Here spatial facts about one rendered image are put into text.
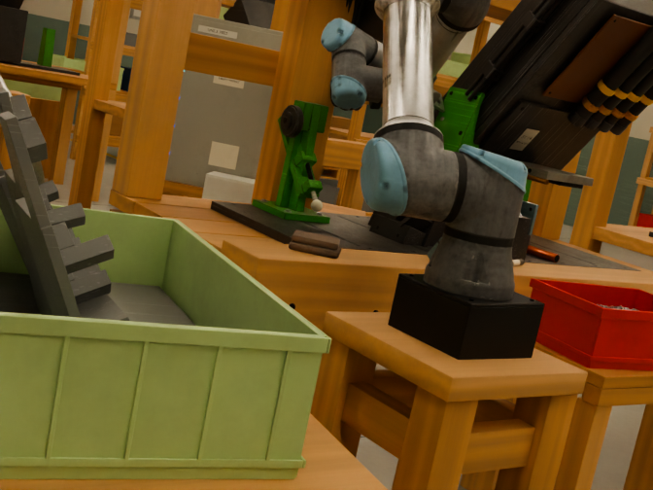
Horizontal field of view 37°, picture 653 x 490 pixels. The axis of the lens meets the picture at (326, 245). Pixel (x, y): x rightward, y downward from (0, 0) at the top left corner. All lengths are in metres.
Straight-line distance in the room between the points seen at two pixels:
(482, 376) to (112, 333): 0.68
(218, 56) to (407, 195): 1.01
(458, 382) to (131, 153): 1.09
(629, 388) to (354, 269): 0.57
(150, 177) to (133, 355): 1.31
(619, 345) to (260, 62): 1.13
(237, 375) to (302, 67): 1.48
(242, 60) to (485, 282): 1.10
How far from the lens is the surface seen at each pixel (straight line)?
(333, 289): 1.87
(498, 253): 1.59
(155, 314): 1.47
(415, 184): 1.53
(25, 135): 1.04
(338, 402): 1.67
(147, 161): 2.29
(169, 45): 2.27
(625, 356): 2.00
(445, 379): 1.46
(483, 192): 1.56
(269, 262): 1.77
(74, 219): 1.24
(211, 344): 1.03
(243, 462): 1.10
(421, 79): 1.64
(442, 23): 1.91
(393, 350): 1.55
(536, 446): 1.68
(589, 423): 1.94
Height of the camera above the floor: 1.24
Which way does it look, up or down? 10 degrees down
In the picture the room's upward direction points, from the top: 12 degrees clockwise
